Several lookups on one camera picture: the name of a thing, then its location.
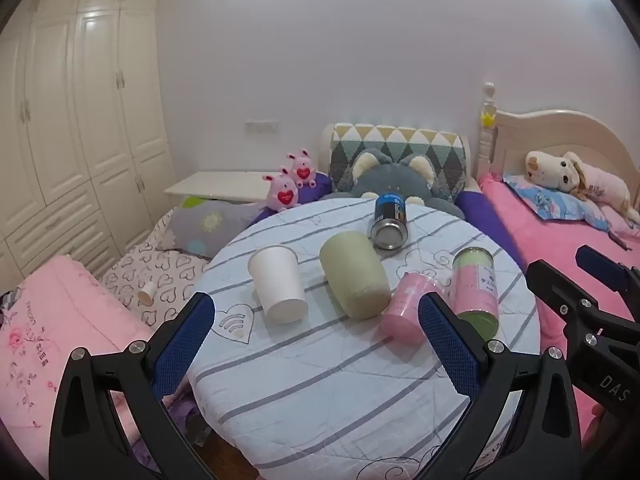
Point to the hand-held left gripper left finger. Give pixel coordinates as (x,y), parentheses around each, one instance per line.
(182,340)

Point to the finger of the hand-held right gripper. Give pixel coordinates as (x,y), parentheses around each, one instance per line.
(565,292)
(607,265)

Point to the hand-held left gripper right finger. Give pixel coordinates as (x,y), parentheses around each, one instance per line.
(447,345)

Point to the pink cup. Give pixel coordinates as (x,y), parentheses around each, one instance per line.
(405,305)

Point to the white paper cup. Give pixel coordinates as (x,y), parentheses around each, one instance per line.
(277,280)

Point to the green cup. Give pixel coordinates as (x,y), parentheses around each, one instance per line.
(352,272)

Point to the small black object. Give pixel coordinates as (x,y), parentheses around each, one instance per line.
(617,239)

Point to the pink and green labelled can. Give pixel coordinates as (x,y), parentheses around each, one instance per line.
(475,285)

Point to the pink bed sheet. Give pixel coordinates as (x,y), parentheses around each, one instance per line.
(530,235)

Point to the heart print white blanket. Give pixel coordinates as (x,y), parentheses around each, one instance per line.
(165,270)

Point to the blue printed pillow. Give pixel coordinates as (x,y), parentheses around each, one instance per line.
(550,202)

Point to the purple floral cloth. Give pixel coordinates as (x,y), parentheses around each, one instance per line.
(187,425)

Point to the cream and pink plush toy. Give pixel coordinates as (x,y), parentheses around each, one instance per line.
(555,170)

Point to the purple cushion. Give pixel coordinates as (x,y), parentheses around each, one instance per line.
(315,187)
(482,215)

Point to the grey flower print pillow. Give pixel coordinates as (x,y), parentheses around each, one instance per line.
(215,225)

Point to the pink floral quilt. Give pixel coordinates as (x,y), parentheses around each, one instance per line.
(45,320)

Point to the blue metal can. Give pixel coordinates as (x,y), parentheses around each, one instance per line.
(390,215)

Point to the cream wooden bed headboard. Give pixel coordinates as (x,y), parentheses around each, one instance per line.
(540,130)

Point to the white side table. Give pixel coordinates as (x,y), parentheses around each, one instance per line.
(220,185)

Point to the pink rabbit plush toy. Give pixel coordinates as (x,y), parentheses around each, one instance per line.
(302,167)
(282,192)

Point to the grey cat plush toy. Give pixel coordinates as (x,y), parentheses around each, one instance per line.
(390,175)

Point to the triangle patterned quilted cushion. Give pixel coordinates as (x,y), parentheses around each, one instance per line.
(400,140)

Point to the white wardrobe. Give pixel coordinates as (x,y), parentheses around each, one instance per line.
(85,110)

